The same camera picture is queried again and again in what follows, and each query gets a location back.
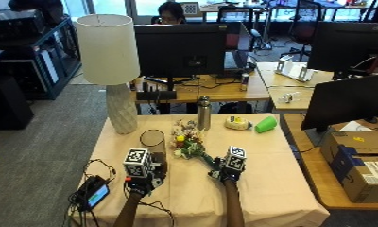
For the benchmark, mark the person's left hand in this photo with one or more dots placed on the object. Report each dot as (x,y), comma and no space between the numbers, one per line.
(150,183)

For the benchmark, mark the person's right hand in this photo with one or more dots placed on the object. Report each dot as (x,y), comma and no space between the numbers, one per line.
(228,175)

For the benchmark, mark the clear glass vase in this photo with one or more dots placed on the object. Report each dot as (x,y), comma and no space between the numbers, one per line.
(152,142)

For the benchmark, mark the flower bouquet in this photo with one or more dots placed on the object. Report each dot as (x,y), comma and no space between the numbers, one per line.
(188,140)

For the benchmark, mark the white marker cube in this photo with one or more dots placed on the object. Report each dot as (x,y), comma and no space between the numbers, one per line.
(236,158)
(137,162)

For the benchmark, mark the beige tablecloth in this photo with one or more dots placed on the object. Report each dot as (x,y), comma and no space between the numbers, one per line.
(260,176)

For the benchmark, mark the black device with screen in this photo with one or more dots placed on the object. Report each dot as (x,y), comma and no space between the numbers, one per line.
(95,193)

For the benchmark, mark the steel water bottle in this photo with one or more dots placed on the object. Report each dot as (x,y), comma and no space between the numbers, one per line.
(204,113)

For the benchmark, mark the green plastic cup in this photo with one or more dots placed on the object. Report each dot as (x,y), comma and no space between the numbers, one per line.
(267,124)

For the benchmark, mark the wooden desk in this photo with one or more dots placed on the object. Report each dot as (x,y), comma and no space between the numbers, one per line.
(288,86)
(311,176)
(223,90)

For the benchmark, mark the black power strip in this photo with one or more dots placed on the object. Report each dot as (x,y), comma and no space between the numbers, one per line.
(155,95)

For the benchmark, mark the drink can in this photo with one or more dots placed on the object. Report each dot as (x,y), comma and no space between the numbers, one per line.
(245,82)

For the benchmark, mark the small white gadget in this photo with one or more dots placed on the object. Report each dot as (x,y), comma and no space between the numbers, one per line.
(289,97)

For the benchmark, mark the brown cardboard box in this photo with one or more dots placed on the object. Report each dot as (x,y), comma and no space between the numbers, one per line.
(361,167)

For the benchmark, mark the white paper sheet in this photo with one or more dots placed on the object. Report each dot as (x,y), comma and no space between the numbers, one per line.
(354,127)

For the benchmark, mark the white plastic stand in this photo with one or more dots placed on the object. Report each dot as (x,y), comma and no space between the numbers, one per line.
(296,69)

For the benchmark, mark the black computer monitor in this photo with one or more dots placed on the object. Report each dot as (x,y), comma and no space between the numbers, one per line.
(346,101)
(349,45)
(179,48)

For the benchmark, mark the white table lamp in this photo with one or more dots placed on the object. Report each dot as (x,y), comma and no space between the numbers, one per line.
(109,53)

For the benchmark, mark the black cabinet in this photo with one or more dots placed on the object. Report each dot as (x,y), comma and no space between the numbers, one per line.
(6,104)

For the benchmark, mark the black shelf unit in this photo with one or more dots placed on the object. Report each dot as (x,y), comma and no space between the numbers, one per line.
(42,63)

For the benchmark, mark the black office chair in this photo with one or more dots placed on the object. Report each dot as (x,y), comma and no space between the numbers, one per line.
(304,28)
(236,14)

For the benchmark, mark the checkered calibration board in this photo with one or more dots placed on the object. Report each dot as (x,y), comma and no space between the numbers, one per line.
(191,8)

